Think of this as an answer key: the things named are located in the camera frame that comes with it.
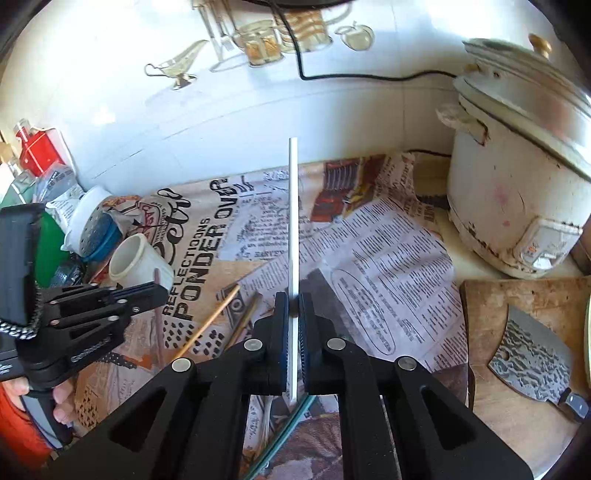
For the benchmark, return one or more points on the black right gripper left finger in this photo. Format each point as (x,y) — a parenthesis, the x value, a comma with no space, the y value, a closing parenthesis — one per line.
(190,423)

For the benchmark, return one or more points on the gold brown chopstick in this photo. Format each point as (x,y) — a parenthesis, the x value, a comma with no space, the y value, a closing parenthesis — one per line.
(242,324)

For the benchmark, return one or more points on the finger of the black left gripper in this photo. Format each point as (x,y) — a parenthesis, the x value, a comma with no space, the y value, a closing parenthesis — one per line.
(76,305)
(86,329)

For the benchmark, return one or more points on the green chopstick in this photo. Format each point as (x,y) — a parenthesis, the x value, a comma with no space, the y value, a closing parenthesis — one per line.
(281,437)

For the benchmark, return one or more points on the white rice cooker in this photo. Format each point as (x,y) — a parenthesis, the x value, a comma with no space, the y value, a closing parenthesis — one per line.
(519,179)

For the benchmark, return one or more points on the black phone on gripper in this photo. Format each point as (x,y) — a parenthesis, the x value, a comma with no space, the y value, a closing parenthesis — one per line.
(20,297)

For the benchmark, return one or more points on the red box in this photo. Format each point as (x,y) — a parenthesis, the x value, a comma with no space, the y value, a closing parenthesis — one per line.
(38,153)

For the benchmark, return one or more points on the newspaper print table cloth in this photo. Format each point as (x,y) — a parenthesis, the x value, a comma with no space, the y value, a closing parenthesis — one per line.
(371,257)

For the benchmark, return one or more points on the white cup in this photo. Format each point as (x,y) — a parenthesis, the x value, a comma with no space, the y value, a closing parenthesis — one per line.
(135,261)

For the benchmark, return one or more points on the white chopstick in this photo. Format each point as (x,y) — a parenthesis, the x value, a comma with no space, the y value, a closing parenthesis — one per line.
(293,277)

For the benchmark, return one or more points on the white perforated lid jar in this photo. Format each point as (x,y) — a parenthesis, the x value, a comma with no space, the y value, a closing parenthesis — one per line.
(88,224)

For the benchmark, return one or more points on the green bottle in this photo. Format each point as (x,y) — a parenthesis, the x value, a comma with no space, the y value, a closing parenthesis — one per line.
(49,255)

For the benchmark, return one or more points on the yellow chopstick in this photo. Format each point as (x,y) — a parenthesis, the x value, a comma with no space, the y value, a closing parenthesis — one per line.
(209,320)

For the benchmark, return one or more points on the wooden cutting board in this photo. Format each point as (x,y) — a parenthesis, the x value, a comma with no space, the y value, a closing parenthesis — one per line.
(553,445)

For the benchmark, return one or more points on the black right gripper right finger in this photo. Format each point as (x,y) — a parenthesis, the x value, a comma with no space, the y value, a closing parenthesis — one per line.
(397,420)

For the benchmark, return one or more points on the patterned steel cleaver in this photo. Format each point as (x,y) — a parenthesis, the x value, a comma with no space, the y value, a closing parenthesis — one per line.
(533,361)

